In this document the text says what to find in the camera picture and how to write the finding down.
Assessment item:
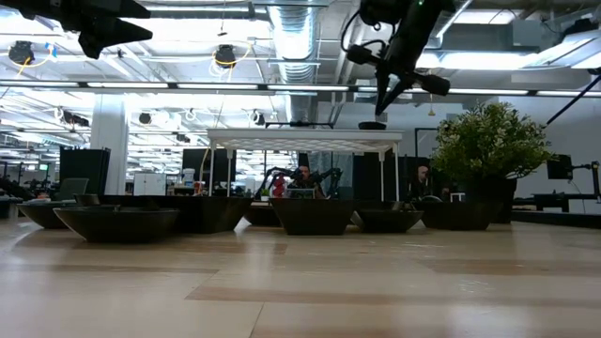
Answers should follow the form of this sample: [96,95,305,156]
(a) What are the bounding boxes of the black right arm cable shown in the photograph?
[546,73,601,127]

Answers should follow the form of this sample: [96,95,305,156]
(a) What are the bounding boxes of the grey chair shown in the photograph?
[54,177,90,202]

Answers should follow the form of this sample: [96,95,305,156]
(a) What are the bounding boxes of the black box on stand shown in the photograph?
[546,153,575,181]

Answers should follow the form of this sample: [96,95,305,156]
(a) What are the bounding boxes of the white cabinet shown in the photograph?
[132,172,167,197]

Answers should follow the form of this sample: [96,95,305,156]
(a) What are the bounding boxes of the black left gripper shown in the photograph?
[0,0,155,61]

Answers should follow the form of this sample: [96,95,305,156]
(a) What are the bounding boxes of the black rounded mini plate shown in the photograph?
[52,207,181,244]
[17,200,79,230]
[355,208,424,235]
[243,206,283,228]

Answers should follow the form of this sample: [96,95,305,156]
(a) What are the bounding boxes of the black curtain panel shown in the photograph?
[351,150,436,203]

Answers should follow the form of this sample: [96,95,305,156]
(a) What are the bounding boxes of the black aluminium table frame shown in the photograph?
[511,209,601,231]

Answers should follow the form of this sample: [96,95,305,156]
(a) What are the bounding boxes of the linear ceiling light strip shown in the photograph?
[0,79,601,99]

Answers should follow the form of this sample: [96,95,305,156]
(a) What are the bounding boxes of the large dark bowl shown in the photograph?
[152,195,255,235]

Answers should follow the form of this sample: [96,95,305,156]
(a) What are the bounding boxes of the black partition panel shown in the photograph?
[59,146,112,196]

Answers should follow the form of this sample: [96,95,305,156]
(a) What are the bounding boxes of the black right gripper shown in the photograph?
[345,0,457,116]

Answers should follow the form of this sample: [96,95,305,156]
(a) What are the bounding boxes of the black monitor panel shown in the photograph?
[181,147,238,184]

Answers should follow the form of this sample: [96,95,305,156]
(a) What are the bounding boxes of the person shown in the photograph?
[408,163,452,203]
[286,163,326,199]

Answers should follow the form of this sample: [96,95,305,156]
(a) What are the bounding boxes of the green potted plant black pot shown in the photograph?
[429,100,556,224]

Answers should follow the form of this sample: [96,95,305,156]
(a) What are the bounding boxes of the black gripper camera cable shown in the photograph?
[340,9,387,51]

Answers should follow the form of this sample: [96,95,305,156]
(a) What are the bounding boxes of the white wire rack shelf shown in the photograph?
[206,128,406,210]

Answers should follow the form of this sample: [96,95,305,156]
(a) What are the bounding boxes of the silver spiral ceiling duct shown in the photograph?
[267,0,323,124]
[375,0,473,88]

